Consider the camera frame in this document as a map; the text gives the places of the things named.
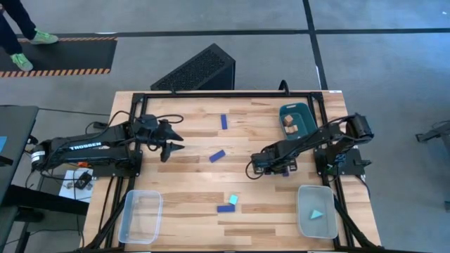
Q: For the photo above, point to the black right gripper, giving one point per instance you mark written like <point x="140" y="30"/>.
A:
<point x="272" y="163"/>

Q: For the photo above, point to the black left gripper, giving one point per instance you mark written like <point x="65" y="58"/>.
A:
<point x="151" y="137"/>

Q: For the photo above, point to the purple rectangular block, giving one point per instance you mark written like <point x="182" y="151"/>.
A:
<point x="224" y="122"/>
<point x="285" y="173"/>
<point x="226" y="208"/>
<point x="217" y="155"/>

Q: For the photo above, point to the natural wood cube block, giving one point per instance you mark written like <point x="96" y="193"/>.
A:
<point x="288" y="120"/>

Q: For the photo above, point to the teal square block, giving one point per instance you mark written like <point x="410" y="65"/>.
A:
<point x="233" y="199"/>

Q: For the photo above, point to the teal triangle block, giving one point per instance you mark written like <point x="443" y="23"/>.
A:
<point x="315" y="214"/>

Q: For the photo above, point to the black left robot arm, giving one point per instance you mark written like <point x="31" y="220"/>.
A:
<point x="88" y="144"/>

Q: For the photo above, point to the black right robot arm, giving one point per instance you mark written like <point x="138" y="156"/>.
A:
<point x="316" y="138"/>

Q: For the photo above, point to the teal plastic bin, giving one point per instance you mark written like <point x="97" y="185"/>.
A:
<point x="306" y="117"/>

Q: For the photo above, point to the clear plastic container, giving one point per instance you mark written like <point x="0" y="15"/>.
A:
<point x="140" y="216"/>
<point x="316" y="200"/>

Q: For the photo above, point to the black perforated computer case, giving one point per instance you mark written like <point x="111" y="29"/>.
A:
<point x="197" y="70"/>

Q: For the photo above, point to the white label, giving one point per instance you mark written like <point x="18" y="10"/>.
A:
<point x="335" y="91"/>

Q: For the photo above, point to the small black device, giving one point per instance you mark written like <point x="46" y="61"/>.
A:
<point x="83" y="180"/>

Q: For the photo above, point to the white paper sheet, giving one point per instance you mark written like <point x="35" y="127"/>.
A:
<point x="70" y="191"/>

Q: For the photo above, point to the black orange-striped floor mat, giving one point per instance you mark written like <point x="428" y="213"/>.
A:
<point x="70" y="56"/>

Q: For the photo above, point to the black desk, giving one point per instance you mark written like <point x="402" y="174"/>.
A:
<point x="17" y="140"/>

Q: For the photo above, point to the black tripod stand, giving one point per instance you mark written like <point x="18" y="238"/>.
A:
<point x="436" y="135"/>

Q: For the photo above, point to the person's green shoe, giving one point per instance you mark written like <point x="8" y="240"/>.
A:
<point x="44" y="37"/>
<point x="22" y="62"/>

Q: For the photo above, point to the blue sheet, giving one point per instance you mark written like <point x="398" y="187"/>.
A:
<point x="3" y="144"/>

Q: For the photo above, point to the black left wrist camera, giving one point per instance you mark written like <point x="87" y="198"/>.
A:
<point x="149" y="119"/>

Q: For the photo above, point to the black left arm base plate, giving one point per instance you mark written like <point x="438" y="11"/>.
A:
<point x="116" y="173"/>

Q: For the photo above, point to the black aluminium table frame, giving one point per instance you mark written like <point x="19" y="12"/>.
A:
<point x="228" y="95"/>

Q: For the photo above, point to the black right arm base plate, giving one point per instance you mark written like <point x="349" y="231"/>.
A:
<point x="351" y="165"/>

